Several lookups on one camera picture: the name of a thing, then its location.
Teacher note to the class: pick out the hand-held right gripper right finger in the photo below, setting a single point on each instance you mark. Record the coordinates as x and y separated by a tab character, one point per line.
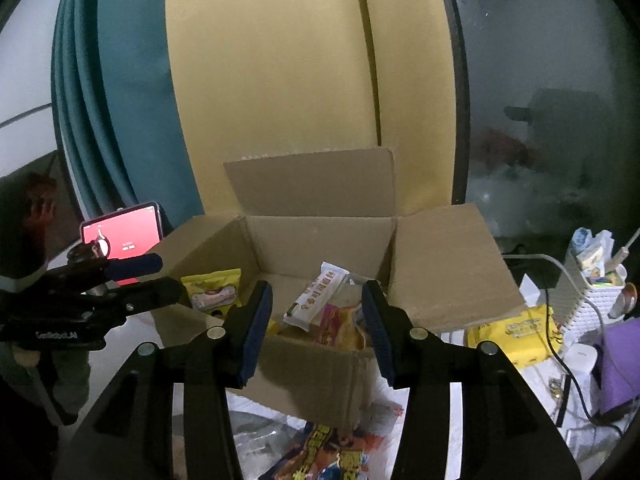
376	335

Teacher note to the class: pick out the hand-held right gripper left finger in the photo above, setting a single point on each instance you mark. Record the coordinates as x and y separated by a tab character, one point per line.
254	332

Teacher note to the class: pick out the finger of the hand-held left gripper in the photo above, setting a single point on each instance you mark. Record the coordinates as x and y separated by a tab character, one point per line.
134	265
150	296

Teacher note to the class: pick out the brown cardboard box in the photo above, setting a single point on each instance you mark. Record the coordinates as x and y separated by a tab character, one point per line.
310	375

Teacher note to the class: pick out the colourful printed snack packet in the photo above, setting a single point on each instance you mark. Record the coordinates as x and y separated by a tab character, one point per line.
320	454

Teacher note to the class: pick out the smartphone with red screen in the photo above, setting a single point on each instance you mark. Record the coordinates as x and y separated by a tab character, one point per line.
131	230

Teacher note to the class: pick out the white bar snack packet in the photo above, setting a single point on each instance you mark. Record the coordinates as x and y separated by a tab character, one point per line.
315	294

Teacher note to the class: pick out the white red snack packet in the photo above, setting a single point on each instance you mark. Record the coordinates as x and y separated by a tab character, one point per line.
382	411

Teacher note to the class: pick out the clear plastic bag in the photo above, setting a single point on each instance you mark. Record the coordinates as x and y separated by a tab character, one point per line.
255	435

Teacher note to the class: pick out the yellow wet wipes pack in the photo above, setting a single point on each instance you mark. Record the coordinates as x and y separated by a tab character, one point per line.
515	336

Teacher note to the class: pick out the teal curtain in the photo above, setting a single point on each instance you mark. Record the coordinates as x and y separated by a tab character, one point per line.
130	110

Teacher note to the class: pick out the white power adapter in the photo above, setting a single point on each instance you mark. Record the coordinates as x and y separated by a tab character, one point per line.
584	359

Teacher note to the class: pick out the white woven basket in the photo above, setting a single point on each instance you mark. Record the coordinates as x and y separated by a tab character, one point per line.
585	310

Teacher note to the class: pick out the blue white packet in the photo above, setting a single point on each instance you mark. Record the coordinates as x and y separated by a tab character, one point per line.
590	245

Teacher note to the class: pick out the yellow padded panel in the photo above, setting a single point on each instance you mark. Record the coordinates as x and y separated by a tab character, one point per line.
280	70

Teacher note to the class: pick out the purple pouch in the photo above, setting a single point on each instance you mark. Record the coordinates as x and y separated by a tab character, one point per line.
622	360

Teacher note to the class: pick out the frosted glass door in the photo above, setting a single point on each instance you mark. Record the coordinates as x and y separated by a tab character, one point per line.
540	60

